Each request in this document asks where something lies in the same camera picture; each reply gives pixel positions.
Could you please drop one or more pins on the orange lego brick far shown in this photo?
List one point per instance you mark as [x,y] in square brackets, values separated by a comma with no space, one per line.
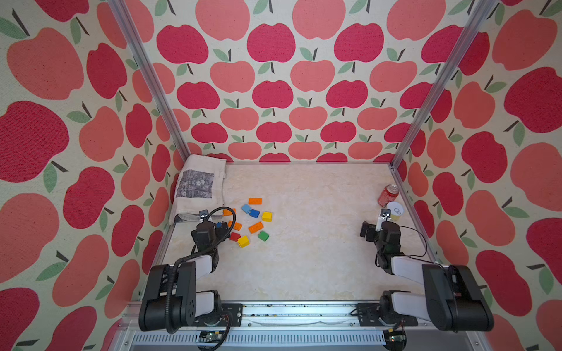
[255,201]

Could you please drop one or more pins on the yellow tin can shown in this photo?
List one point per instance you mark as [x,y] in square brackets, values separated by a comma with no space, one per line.
[396,210]

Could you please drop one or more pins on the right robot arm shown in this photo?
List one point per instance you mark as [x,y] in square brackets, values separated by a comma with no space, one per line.
[451,301]

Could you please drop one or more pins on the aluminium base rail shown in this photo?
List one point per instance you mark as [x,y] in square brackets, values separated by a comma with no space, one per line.
[295,325]

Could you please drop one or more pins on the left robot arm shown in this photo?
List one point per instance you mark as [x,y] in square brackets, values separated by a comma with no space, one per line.
[171,300]

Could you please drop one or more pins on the yellow lego brick far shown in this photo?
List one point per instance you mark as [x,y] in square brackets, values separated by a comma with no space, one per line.
[267,216]

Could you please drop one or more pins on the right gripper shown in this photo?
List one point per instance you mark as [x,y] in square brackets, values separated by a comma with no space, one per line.
[369,230]

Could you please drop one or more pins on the light blue lego brick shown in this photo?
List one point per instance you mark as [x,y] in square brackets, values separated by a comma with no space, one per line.
[246,208]

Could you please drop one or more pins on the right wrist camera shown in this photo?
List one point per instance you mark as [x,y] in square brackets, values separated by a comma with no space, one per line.
[384,216]

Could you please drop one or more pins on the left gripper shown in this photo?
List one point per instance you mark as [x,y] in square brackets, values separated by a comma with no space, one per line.
[221,229]

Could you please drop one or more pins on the folded beige towel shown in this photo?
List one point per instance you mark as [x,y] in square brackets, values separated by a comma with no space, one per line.
[199,188]

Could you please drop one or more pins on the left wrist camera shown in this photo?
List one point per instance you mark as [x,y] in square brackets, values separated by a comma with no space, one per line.
[203,215]

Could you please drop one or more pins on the right frame post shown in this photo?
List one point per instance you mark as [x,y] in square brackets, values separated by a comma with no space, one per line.
[467,36]

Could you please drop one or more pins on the red lego brick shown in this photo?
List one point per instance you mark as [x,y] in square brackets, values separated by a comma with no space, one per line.
[235,237]

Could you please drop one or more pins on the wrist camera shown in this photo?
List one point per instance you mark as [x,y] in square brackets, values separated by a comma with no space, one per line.
[384,216]
[203,215]

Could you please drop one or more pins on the frame post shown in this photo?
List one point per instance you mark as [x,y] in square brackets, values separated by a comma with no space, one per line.
[128,28]
[467,36]

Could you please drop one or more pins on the green lego brick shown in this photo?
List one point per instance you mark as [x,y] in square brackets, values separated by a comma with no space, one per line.
[263,236]

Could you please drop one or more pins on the red soda can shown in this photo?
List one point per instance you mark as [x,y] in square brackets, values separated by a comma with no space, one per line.
[389,194]

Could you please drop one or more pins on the left frame post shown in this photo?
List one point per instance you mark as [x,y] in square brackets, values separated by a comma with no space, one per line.
[128,28]

